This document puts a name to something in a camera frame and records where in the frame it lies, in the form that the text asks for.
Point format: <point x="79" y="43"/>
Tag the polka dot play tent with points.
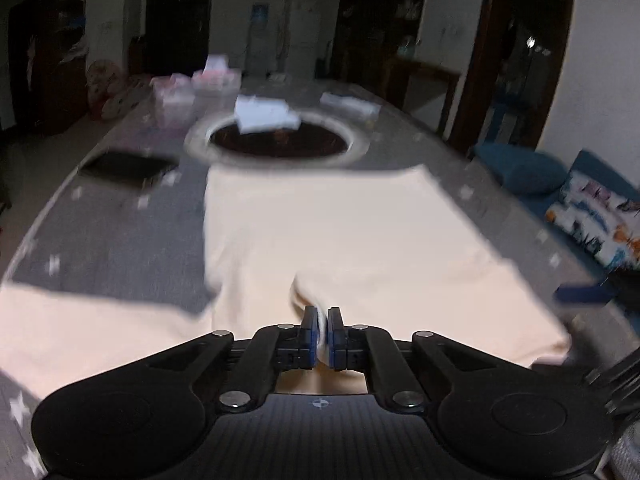
<point x="105" y="81"/>

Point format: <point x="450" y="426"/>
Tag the right pink tissue box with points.
<point x="217" y="79"/>

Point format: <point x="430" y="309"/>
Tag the cream white garment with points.
<point x="388" y="248"/>

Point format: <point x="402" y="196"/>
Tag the dark wooden side table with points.
<point x="423" y="91"/>

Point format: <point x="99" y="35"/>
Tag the blue sofa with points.
<point x="594" y="167"/>

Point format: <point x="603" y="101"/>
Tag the black smartphone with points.
<point x="129" y="168"/>

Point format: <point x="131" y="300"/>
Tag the blue cushion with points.
<point x="521" y="171"/>

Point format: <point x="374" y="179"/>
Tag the pink tissue box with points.
<point x="174" y="99"/>
<point x="217" y="79"/>

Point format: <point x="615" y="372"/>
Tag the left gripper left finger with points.
<point x="297" y="344"/>

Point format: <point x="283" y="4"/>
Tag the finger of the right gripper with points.
<point x="581" y="294"/>

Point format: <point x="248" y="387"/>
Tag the water dispenser with bottle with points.
<point x="259" y="42"/>

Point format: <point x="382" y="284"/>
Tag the grey star-patterned tablecloth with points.
<point x="90" y="239"/>

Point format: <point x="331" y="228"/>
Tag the left pink tissue box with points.
<point x="174" y="99"/>

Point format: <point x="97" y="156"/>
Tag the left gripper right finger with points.
<point x="346" y="343"/>

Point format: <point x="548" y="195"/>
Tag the butterfly patterned pillow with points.
<point x="603" y="223"/>

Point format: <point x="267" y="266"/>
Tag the white refrigerator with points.
<point x="301" y="36"/>

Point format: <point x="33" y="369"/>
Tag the crumpled white tissue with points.
<point x="253" y="114"/>

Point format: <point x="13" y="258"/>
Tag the round induction hotpot cooker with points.
<point x="321" y="141"/>

